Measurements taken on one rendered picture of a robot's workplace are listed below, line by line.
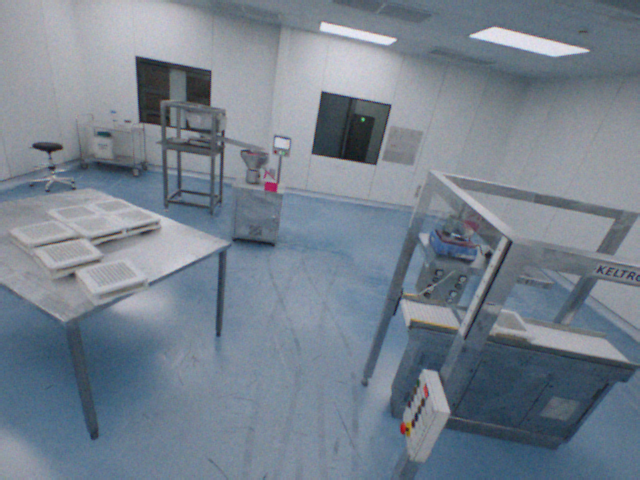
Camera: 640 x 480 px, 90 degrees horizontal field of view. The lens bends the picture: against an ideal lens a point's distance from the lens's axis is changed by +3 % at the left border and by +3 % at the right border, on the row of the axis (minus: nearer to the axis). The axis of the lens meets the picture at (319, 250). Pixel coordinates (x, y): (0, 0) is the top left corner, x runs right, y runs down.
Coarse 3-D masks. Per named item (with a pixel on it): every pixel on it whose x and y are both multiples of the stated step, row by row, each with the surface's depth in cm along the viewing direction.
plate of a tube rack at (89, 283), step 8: (104, 264) 166; (112, 264) 167; (128, 264) 169; (80, 272) 156; (96, 272) 159; (120, 272) 162; (136, 272) 164; (88, 280) 152; (128, 280) 157; (136, 280) 158; (144, 280) 161; (88, 288) 147; (96, 288) 148; (104, 288) 149; (112, 288) 150; (120, 288) 153
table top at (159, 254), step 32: (96, 192) 268; (0, 224) 196; (32, 224) 203; (0, 256) 168; (32, 256) 173; (128, 256) 189; (160, 256) 196; (192, 256) 202; (32, 288) 150; (64, 288) 154; (64, 320) 136
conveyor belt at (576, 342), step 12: (408, 300) 205; (408, 312) 193; (420, 312) 195; (432, 312) 197; (444, 312) 200; (408, 324) 183; (444, 324) 188; (528, 324) 205; (540, 336) 195; (552, 336) 197; (564, 336) 199; (576, 336) 202; (588, 336) 204; (528, 348) 183; (564, 348) 188; (576, 348) 190; (588, 348) 192; (600, 348) 194; (612, 348) 197; (588, 360) 183
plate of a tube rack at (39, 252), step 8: (80, 240) 182; (40, 248) 168; (96, 248) 178; (40, 256) 162; (48, 256) 163; (80, 256) 168; (88, 256) 169; (96, 256) 171; (48, 264) 157; (56, 264) 158; (64, 264) 160; (72, 264) 163
